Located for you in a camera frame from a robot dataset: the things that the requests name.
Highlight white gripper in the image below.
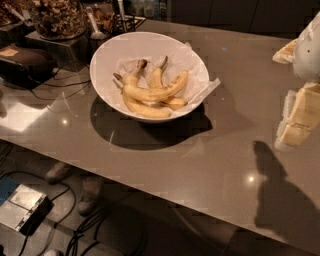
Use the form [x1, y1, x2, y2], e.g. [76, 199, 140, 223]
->
[272, 12, 320, 151]

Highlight curved yellow banana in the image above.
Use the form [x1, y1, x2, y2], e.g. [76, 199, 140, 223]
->
[114, 71, 189, 102]

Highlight rear right yellow banana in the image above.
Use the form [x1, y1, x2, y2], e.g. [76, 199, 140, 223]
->
[149, 57, 187, 110]

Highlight front left yellow banana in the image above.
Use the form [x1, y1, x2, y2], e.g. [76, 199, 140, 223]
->
[122, 59, 170, 119]

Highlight white ceramic bowl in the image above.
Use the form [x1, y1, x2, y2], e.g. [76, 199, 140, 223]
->
[90, 32, 211, 123]

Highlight white paper liner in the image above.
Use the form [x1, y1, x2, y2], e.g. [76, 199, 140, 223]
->
[114, 44, 220, 120]

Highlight metal scoop in cup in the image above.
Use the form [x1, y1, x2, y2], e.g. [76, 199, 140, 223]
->
[85, 6, 107, 50]

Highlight right grey shoe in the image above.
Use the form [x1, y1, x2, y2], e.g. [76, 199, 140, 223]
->
[77, 176, 103, 216]

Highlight grey shoe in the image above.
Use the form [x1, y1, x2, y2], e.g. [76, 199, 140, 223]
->
[77, 176, 103, 216]
[45, 162, 71, 184]

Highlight glass jar of nuts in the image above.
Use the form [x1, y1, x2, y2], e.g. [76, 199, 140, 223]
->
[26, 0, 86, 41]

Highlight left grey shoe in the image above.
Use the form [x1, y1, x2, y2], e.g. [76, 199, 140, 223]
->
[45, 162, 71, 184]

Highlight black appliance with label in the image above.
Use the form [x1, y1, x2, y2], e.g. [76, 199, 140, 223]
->
[0, 44, 57, 89]

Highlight silver box on floor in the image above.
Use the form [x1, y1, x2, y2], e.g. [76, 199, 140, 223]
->
[0, 184, 53, 235]

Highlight blue object on floor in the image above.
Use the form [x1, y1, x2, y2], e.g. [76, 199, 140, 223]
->
[0, 177, 19, 206]

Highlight black wire basket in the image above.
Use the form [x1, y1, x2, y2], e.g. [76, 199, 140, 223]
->
[112, 14, 145, 35]

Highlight black cable on table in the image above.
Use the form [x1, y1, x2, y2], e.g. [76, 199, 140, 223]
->
[29, 59, 93, 102]

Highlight black floor cables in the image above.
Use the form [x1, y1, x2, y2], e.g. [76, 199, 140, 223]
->
[0, 170, 148, 256]

